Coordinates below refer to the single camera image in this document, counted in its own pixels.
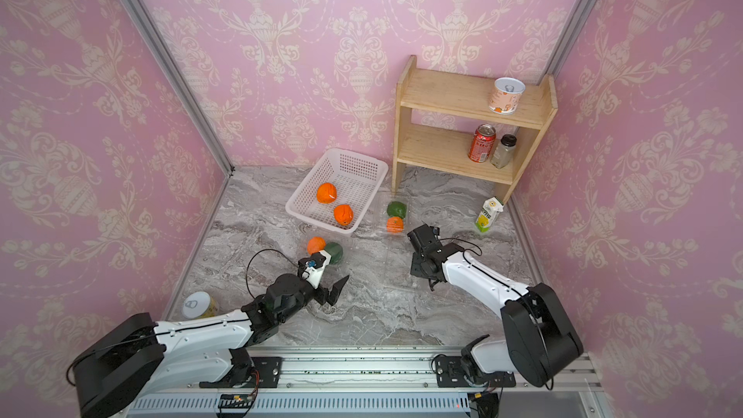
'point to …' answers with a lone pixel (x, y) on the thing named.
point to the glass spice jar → (503, 152)
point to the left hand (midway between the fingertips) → (337, 269)
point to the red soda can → (482, 143)
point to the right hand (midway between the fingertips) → (423, 266)
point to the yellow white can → (199, 305)
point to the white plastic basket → (356, 178)
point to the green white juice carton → (491, 207)
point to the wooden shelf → (445, 149)
